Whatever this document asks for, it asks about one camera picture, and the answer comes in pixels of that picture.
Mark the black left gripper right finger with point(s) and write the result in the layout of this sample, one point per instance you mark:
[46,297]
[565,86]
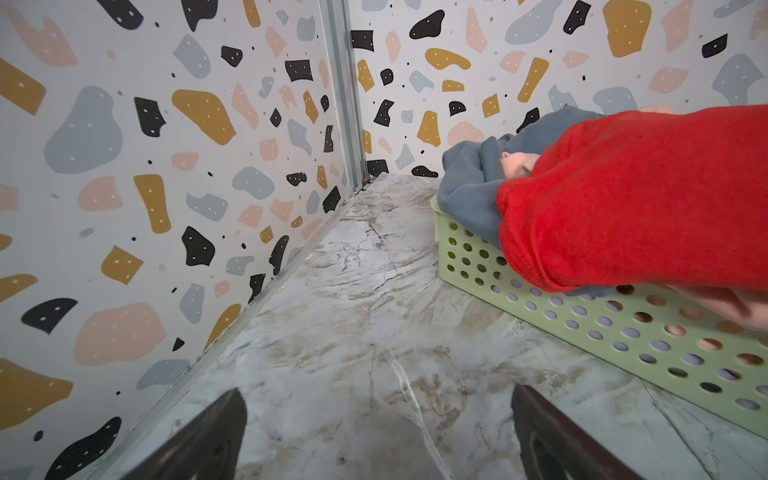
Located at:
[552,446]

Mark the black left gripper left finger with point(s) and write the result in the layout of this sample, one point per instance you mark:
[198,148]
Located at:
[206,448]

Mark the red t shirt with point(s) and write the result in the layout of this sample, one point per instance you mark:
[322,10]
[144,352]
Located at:
[641,197]

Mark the green perforated plastic basket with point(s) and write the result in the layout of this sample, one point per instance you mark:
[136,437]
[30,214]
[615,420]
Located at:
[649,331]

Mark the pink t shirt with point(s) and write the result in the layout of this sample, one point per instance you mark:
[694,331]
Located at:
[519,164]

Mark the grey t shirt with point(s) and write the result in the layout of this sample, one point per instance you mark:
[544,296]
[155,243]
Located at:
[473,173]

